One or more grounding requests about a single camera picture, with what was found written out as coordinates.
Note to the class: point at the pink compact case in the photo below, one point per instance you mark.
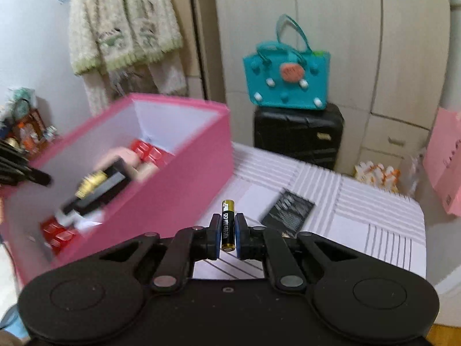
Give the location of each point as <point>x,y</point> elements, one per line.
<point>124,155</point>

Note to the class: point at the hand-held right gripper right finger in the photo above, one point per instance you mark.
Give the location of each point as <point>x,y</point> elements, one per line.
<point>240,239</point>

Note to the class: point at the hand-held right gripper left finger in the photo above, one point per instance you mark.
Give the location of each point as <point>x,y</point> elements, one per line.
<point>212,239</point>

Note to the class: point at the black suitcase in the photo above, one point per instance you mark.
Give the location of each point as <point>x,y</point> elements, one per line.
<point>295,133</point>

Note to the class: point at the pink cardboard box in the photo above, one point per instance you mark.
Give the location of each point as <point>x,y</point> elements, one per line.
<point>173,194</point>

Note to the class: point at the flat black battery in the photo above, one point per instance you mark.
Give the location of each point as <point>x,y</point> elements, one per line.
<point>288,211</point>

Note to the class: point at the pink shopping bag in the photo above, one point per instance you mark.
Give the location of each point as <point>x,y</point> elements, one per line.
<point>444,165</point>

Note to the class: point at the pale green plush item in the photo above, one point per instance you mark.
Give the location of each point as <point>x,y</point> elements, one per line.
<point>21,99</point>

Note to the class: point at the beige wardrobe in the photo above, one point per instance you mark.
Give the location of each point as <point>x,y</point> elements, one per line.
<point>342,25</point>

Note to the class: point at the white refrigerator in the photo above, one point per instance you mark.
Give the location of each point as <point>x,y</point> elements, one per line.
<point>454,61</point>

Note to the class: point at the black charger box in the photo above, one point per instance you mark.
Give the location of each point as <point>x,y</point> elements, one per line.
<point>108,187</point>

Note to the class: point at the black gold AA battery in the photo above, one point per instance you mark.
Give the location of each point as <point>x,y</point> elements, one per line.
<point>228,227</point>

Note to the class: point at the orange white snack packets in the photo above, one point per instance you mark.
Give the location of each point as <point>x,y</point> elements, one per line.
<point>374,174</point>

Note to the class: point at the teal tote bag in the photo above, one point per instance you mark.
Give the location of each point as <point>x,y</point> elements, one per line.
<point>309,79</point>

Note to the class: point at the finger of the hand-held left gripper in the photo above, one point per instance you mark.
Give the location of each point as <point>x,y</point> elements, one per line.
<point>32,178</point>
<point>10,153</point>

